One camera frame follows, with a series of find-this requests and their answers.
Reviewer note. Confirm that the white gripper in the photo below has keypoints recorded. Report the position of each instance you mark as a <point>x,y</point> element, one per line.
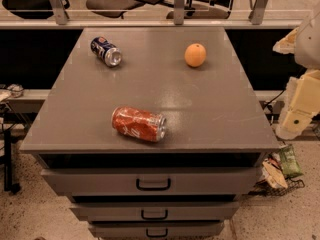
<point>309,47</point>

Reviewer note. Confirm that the blue pepsi can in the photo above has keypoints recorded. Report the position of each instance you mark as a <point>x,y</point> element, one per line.
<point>106,51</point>

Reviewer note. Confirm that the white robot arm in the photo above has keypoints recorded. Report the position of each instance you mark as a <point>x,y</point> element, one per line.
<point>307,48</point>

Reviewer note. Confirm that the crushed red cola can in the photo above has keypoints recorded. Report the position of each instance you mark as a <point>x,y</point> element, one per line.
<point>140,124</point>

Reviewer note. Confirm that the green snack bag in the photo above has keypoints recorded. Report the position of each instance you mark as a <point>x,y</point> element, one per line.
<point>290,166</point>

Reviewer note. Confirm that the tan paper bag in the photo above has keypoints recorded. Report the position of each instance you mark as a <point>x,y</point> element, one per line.
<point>274,176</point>

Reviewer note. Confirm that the orange fruit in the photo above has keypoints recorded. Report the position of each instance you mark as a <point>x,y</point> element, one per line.
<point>195,55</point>

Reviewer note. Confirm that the grey drawer cabinet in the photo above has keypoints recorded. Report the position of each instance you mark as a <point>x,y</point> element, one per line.
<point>213,118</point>

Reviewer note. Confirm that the middle grey drawer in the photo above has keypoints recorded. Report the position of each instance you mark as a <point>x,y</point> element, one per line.
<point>154,211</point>

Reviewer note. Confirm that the grey drawer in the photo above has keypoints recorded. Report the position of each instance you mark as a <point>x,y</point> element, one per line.
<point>156,230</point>
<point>154,211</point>
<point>150,181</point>

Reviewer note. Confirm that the dark office chair middle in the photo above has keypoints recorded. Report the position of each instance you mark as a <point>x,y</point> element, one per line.
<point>112,8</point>

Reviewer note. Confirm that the bottom grey drawer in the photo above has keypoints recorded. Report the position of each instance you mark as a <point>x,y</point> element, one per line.
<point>156,230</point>

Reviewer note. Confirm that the top grey drawer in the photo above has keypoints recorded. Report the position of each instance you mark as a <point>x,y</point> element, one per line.
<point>150,181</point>

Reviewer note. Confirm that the dark office chair left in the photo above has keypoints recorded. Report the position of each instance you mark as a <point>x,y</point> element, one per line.
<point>33,9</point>

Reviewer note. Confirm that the black stand left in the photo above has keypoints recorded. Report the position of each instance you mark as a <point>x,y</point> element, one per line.
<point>6,161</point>

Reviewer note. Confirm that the black wire basket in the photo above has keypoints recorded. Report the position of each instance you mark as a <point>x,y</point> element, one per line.
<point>265,189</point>

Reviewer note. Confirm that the metal railing frame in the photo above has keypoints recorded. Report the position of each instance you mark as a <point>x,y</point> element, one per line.
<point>277,12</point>

